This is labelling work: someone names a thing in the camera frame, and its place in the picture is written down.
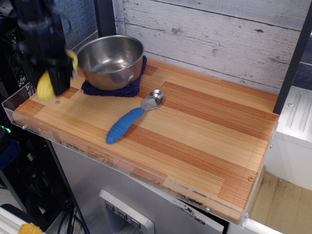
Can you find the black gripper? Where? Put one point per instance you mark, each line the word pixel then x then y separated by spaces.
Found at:
pixel 44 49

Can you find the yellow plastic corn cob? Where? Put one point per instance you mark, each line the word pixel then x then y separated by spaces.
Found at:
pixel 44 87

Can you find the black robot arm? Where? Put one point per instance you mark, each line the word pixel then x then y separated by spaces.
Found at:
pixel 33 8

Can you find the black plastic crate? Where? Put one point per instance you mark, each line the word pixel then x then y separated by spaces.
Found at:
pixel 13 37

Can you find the blue fabric panel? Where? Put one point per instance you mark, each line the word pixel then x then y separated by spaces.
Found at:
pixel 78 20

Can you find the stainless steel bowl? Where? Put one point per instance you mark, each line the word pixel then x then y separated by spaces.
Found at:
pixel 111 62

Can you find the dark purple knitted cloth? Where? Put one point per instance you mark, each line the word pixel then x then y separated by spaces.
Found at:
pixel 127 92

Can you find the stainless steel toy fridge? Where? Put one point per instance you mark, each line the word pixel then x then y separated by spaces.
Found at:
pixel 100 192

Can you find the yellow object at bottom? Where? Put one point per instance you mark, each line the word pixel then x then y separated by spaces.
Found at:
pixel 29 228

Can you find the clear acrylic tray guard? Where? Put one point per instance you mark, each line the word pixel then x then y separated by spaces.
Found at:
pixel 204 145

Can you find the white plastic toy sink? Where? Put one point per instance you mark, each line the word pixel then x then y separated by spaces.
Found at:
pixel 289 156

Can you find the black vertical post left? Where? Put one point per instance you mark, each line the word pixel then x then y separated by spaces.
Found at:
pixel 106 25

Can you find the black vertical post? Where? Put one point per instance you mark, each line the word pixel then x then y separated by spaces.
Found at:
pixel 106 25
pixel 295 61

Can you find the blue handled metal spoon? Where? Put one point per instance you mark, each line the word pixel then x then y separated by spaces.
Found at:
pixel 152 101

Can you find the black vertical post right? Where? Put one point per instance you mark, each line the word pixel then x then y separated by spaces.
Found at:
pixel 295 61

